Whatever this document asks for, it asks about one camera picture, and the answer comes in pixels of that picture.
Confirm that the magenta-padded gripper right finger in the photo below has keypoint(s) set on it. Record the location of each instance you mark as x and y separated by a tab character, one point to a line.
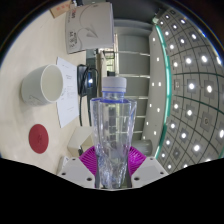
136	160

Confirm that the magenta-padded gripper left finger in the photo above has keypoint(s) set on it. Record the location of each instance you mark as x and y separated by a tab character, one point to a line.
88	160

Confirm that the clear plastic water bottle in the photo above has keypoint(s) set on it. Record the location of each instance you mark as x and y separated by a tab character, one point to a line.
113	116

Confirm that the flat round red coaster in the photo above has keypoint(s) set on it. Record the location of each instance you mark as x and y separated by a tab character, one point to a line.
38	138

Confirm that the white printed paper sheet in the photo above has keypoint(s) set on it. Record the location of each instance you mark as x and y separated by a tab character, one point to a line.
67	100

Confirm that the black desk phone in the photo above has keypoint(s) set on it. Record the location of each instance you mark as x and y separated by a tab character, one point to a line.
85	80

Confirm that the white ceramic cup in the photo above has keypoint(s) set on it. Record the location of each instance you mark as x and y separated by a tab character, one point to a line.
33	88

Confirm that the group of ceiling lights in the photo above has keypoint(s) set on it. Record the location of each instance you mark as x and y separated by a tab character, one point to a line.
191	86

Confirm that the white printed cardboard box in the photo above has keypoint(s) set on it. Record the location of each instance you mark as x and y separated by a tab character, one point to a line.
88	28

